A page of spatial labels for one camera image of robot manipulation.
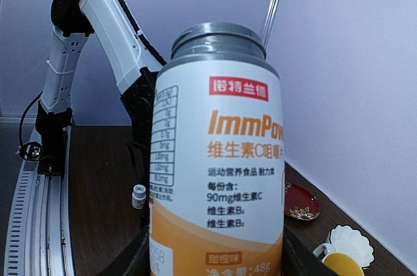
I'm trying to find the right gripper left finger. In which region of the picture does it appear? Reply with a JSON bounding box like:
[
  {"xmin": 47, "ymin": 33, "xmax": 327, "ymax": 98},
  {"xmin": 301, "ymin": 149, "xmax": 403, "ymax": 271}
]
[{"xmin": 100, "ymin": 225, "xmax": 151, "ymax": 275}]

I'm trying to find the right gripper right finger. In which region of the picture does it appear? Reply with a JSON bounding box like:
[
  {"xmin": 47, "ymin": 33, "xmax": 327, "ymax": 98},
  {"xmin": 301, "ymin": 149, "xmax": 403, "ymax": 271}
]
[{"xmin": 282, "ymin": 225, "xmax": 337, "ymax": 276}]

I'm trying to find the small white bottle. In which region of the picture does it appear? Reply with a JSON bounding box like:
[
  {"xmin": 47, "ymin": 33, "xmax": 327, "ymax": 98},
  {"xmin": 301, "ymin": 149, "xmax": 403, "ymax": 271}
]
[{"xmin": 132, "ymin": 184, "xmax": 147, "ymax": 210}]

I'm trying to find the grey lid pill bottle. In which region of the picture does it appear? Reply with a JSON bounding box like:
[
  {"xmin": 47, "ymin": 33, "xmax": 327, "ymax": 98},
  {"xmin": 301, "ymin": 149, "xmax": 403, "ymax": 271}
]
[{"xmin": 149, "ymin": 22, "xmax": 285, "ymax": 275}]

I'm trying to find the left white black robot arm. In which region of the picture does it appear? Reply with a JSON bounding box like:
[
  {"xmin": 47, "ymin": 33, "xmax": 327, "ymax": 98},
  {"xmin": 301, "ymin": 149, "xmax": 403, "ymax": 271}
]
[{"xmin": 30, "ymin": 0, "xmax": 165, "ymax": 176}]

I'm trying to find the patterned mug yellow inside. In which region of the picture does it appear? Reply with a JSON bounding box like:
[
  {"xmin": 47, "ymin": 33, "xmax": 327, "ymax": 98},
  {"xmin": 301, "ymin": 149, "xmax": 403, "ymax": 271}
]
[{"xmin": 313, "ymin": 243, "xmax": 365, "ymax": 276}]

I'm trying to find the white scalloped bowl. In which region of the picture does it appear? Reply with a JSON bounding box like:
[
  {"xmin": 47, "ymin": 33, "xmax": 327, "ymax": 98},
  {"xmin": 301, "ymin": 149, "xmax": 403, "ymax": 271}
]
[{"xmin": 326, "ymin": 225, "xmax": 374, "ymax": 269}]

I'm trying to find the red patterned plate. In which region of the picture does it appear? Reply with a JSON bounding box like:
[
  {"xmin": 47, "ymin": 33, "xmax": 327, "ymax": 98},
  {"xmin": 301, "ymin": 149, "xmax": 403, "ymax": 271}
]
[{"xmin": 284, "ymin": 182, "xmax": 321, "ymax": 221}]

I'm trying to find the front aluminium rail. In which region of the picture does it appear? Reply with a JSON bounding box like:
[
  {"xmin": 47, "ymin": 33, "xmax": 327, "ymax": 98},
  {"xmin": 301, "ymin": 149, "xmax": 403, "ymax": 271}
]
[{"xmin": 5, "ymin": 126, "xmax": 76, "ymax": 276}]

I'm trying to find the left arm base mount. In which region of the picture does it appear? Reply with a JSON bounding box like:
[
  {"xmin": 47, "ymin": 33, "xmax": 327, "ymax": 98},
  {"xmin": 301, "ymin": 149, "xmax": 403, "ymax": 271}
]
[{"xmin": 35, "ymin": 103, "xmax": 72, "ymax": 177}]

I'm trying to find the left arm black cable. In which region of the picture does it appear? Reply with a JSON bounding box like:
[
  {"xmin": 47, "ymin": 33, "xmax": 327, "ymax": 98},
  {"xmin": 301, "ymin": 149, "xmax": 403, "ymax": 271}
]
[{"xmin": 110, "ymin": 0, "xmax": 167, "ymax": 66}]

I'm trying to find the left aluminium frame post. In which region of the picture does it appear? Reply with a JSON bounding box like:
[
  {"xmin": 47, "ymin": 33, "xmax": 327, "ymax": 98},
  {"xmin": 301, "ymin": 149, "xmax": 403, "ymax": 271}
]
[{"xmin": 261, "ymin": 0, "xmax": 280, "ymax": 49}]

